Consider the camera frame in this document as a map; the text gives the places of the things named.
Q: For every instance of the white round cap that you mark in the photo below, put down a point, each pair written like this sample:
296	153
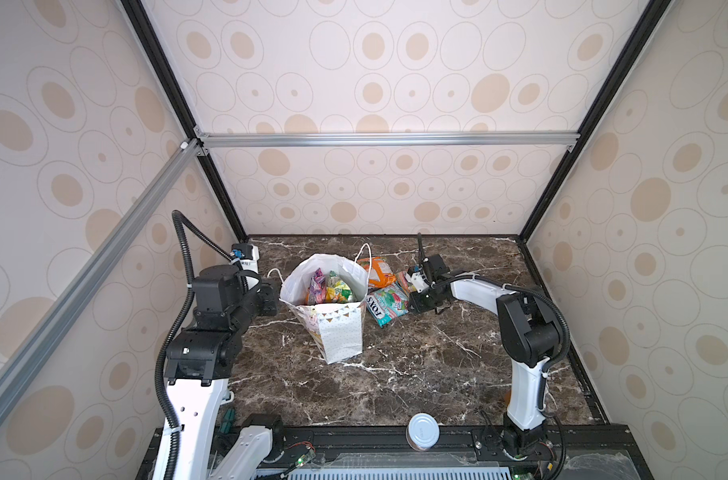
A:
422	432

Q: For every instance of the orange snack packet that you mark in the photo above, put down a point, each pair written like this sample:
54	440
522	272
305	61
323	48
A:
380	273

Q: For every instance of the horizontal aluminium bar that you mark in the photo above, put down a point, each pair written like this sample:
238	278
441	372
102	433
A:
390	139

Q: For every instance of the purple snack packet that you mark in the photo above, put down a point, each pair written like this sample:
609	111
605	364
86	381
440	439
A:
317	290

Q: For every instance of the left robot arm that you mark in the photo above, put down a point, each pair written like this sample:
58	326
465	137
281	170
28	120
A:
224	294

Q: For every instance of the pink Fox's candy packet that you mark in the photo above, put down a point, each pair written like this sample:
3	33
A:
404	280

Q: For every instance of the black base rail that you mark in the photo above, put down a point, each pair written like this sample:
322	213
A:
486	451

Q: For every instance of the white paper bag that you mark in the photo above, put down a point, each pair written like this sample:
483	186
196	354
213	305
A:
335	327

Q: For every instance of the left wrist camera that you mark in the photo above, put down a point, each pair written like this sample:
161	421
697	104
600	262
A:
244	265

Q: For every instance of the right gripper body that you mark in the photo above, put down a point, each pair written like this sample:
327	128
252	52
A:
426	300

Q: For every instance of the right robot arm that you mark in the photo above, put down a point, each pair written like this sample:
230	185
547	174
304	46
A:
534	334

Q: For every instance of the diagonal aluminium bar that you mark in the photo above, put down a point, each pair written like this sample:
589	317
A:
25	365

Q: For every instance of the teal Fox's candy packet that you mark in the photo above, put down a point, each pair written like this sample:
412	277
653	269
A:
387	304

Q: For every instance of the green snack packet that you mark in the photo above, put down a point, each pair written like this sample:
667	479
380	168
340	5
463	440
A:
337	290

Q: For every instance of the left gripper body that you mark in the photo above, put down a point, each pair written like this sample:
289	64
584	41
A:
266	298

